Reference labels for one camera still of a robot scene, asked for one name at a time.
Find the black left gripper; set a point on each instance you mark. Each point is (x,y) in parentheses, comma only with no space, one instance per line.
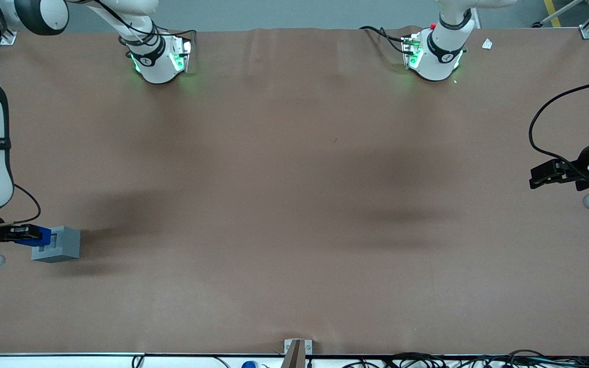
(584,159)

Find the blue plastic block part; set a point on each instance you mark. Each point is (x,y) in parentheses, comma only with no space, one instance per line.
(45,237)

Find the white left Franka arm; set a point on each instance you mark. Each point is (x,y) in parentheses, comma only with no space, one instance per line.
(440,56)

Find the gray square socket base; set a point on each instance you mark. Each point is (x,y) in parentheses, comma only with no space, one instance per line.
(67,245)

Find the white paper scrap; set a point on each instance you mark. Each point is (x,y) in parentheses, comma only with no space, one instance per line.
(487,44)

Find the brown table mat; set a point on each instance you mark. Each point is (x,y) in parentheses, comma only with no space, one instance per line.
(294,230)

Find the blue round cap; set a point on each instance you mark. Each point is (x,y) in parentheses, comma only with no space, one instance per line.
(249,365)

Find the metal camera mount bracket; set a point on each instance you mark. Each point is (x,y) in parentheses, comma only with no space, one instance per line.
(297,350)

